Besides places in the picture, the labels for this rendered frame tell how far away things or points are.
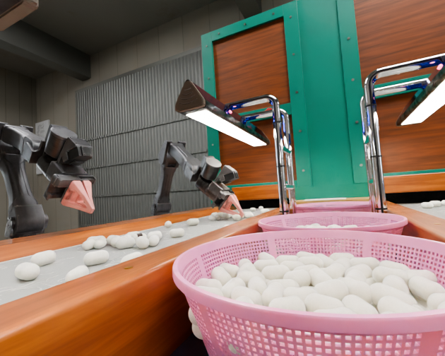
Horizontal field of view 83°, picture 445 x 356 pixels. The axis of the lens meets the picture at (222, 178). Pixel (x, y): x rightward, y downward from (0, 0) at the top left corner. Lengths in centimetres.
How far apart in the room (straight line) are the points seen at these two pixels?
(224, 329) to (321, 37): 141
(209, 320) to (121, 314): 8
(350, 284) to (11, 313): 26
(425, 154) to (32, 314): 132
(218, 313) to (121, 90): 405
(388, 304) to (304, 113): 117
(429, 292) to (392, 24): 131
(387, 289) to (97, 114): 436
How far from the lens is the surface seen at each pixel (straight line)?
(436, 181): 127
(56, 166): 70
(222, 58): 161
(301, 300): 23
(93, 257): 42
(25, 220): 89
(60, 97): 542
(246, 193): 130
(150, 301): 27
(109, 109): 428
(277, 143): 74
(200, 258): 31
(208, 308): 18
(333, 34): 148
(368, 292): 27
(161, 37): 404
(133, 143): 379
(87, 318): 22
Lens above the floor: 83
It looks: 4 degrees up
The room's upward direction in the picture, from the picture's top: 4 degrees counter-clockwise
